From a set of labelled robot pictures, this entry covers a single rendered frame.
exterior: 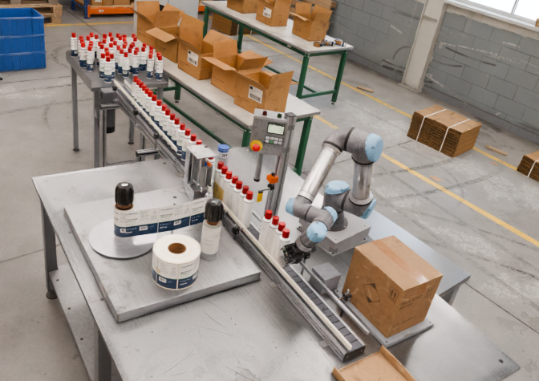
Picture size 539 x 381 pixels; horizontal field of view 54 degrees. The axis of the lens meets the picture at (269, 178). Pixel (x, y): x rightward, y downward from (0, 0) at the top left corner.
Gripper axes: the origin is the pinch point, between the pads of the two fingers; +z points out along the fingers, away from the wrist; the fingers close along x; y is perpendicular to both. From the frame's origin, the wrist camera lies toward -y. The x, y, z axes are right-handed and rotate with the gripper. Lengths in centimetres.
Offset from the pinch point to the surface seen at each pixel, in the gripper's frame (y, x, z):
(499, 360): -58, 75, -31
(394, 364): -12, 59, -23
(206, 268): 33.8, -10.1, 12.0
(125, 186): 61, -53, 2
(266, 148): -5, -52, -15
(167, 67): -65, -243, 157
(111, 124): 10, -175, 137
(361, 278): -17.8, 22.0, -20.8
